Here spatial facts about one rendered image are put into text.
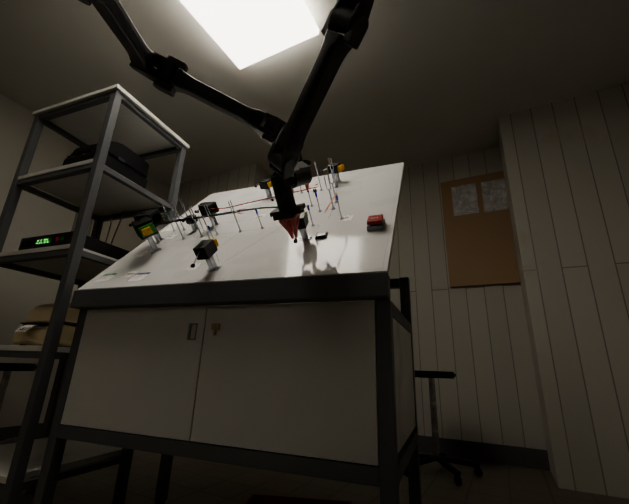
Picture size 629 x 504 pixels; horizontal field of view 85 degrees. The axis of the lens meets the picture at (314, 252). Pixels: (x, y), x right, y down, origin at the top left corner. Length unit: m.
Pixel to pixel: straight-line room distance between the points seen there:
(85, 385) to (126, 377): 0.18
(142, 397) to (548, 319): 2.38
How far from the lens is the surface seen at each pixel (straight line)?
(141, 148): 2.40
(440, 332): 3.22
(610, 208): 3.02
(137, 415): 1.33
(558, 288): 2.81
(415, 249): 3.41
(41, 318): 1.81
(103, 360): 1.47
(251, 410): 1.08
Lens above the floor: 0.62
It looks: 18 degrees up
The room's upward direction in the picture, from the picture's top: 2 degrees clockwise
